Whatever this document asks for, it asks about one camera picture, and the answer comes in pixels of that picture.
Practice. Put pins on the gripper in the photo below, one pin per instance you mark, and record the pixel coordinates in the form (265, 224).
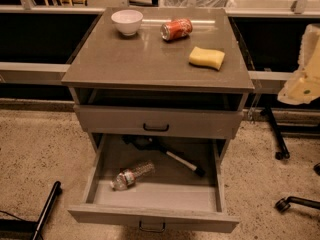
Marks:
(304, 84)

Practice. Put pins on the clear plastic water bottle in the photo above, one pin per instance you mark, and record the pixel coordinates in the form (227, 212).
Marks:
(129, 177)

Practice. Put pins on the grey drawer cabinet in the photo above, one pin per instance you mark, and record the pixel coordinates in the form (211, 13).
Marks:
(228, 99)

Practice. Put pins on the open grey middle drawer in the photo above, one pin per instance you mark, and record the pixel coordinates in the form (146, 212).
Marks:
(173, 197)

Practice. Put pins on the closed grey top drawer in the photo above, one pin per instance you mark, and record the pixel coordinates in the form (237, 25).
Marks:
(159, 122)

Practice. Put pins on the yellow sponge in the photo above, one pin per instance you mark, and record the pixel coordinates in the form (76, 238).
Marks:
(206, 58)

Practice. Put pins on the red soda can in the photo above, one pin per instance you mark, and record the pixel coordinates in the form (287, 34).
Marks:
(176, 29)

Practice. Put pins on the white ceramic bowl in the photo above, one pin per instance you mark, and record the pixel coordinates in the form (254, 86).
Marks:
(127, 22)

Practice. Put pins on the black stand leg left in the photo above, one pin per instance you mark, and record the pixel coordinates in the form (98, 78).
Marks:
(49, 204)

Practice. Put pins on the grey metal railing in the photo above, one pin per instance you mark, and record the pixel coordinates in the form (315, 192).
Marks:
(33, 71)

